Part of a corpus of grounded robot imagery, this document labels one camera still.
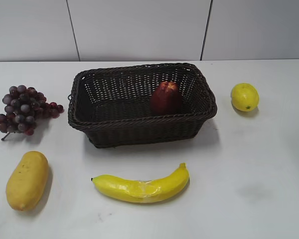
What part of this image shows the red apple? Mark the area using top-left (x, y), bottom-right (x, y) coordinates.
top-left (149, 81), bottom-right (182, 116)

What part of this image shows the dark woven wicker basket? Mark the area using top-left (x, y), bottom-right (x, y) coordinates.
top-left (68, 63), bottom-right (217, 148)

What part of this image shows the yellow banana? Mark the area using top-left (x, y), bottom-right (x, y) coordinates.
top-left (91, 163), bottom-right (189, 204)

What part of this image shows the yellow lemon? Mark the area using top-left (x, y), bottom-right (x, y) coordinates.
top-left (231, 83), bottom-right (259, 112)

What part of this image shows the purple grape bunch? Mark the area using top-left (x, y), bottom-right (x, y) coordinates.
top-left (0, 85), bottom-right (64, 141)

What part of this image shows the yellow mango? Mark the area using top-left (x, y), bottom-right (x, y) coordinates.
top-left (5, 151), bottom-right (49, 211)

